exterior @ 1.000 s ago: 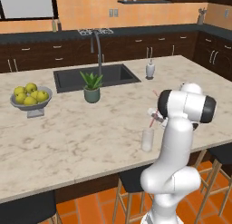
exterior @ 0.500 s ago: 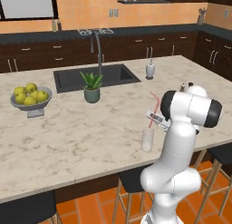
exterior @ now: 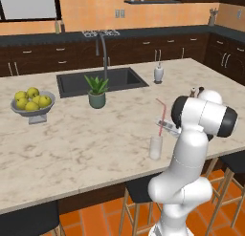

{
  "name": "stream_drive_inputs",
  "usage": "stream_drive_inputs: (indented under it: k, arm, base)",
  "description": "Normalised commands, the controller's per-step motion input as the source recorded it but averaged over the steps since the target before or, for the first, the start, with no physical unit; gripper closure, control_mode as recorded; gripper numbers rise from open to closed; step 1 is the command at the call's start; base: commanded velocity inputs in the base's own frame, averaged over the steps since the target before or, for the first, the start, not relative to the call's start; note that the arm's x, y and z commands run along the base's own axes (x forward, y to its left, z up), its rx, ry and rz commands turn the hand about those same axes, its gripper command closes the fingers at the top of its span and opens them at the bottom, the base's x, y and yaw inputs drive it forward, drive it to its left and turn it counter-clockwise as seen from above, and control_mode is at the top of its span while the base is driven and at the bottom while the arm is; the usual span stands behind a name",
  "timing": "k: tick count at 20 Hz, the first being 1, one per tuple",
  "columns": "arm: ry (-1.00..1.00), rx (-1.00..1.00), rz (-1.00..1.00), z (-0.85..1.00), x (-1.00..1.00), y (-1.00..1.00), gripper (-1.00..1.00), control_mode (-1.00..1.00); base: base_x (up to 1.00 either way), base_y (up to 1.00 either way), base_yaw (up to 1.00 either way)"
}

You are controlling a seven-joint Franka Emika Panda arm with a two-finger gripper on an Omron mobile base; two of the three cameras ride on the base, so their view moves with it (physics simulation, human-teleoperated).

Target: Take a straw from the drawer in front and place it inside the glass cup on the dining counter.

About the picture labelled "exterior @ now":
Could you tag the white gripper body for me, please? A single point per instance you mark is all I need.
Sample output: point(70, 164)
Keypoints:
point(170, 127)

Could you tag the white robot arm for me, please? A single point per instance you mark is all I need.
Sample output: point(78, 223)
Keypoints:
point(188, 169)

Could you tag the red straw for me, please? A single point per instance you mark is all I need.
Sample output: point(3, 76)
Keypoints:
point(164, 114)

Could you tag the glass cup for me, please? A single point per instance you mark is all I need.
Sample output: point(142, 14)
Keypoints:
point(155, 149)

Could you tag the white soap dispenser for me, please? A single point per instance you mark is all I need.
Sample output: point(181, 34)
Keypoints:
point(158, 72)

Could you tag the black seat wooden stool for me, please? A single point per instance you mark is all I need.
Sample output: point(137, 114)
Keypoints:
point(234, 163)
point(138, 188)
point(28, 219)

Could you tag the dark sink basin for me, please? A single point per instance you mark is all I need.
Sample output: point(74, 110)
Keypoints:
point(121, 79)

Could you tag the green plant in grey pot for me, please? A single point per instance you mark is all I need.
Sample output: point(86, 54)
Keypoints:
point(96, 98)

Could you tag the long dark base cupboard run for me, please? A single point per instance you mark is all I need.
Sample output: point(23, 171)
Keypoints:
point(134, 50)

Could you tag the short dark base cupboard run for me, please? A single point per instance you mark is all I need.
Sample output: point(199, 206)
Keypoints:
point(228, 60)

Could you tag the grey tap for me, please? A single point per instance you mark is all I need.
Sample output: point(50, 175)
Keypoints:
point(105, 55)

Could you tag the pot with kitchen tools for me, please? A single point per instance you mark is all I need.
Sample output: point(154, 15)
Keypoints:
point(212, 19)

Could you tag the hob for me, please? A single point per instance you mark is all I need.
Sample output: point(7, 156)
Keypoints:
point(100, 33)

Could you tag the yellow-green apple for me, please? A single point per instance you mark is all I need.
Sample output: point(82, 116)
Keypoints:
point(35, 99)
point(45, 101)
point(21, 103)
point(20, 95)
point(32, 106)
point(33, 92)

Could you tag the grey fruit bowl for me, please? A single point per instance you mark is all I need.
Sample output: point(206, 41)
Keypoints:
point(33, 114)

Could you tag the dark brown bottle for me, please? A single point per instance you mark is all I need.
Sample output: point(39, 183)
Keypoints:
point(62, 27)

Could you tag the pale green bottle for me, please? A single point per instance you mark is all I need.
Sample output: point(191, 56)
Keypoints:
point(57, 27)

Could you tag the window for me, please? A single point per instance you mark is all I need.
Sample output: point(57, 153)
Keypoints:
point(30, 4)

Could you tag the grey double wall socket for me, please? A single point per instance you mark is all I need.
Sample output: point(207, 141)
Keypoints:
point(120, 13)

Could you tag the dark wall shelf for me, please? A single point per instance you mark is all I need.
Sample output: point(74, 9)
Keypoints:
point(150, 1)

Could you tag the grey single wall socket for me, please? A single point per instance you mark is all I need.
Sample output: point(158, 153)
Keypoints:
point(239, 14)

